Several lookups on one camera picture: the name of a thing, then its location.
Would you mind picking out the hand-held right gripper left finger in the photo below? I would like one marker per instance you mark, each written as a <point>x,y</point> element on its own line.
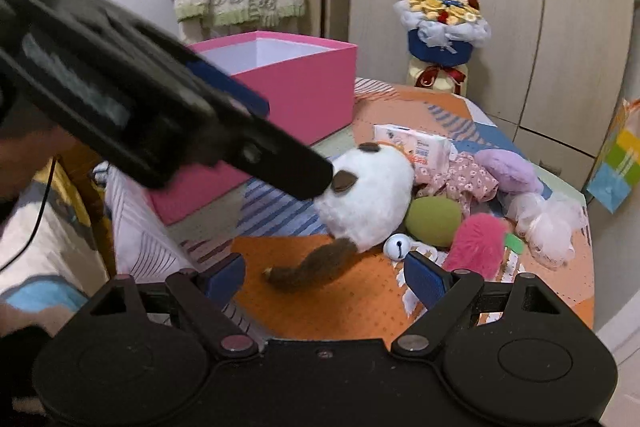
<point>226,279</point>

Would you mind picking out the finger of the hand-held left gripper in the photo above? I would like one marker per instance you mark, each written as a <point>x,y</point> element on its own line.
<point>235,89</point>
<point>285,162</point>

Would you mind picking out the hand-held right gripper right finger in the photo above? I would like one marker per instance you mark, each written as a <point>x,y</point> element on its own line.
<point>425,282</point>

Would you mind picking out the white bell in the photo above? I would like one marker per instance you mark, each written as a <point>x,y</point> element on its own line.
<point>396,248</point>

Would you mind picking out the green plush ball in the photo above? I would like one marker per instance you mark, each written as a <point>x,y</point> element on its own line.
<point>432,222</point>

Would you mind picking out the pink fluffy toy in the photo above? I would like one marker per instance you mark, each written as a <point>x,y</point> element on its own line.
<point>475,247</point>

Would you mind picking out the pink cardboard box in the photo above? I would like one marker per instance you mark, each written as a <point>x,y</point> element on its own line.
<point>300,97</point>

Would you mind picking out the white plush cat toy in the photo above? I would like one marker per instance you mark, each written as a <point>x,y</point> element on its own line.
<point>370,202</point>

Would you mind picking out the pink floral cloth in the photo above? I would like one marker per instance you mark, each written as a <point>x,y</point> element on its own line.
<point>465,179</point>

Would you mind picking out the patchwork blanket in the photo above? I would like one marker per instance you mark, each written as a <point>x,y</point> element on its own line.
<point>325,307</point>

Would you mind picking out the wooden bedside cabinet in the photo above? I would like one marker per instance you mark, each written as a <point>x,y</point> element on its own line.
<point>87,192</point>

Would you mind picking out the white tissue pack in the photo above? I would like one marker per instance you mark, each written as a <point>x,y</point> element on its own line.
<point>415,142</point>

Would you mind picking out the white plastic bag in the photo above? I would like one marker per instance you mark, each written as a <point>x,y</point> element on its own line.
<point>547,227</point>

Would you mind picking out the purple plush toy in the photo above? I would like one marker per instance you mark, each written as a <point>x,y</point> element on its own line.
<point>507,169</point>

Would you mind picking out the yellow and blue quilt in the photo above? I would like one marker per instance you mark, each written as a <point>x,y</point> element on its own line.
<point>50,232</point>

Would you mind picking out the flower bouquet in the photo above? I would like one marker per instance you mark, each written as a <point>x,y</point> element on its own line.
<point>440,32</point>

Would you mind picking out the colourful paper gift bag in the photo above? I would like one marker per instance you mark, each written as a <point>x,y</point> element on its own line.
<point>617,162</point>

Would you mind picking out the beige wardrobe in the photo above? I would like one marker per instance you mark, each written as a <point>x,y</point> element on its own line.
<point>525,7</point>

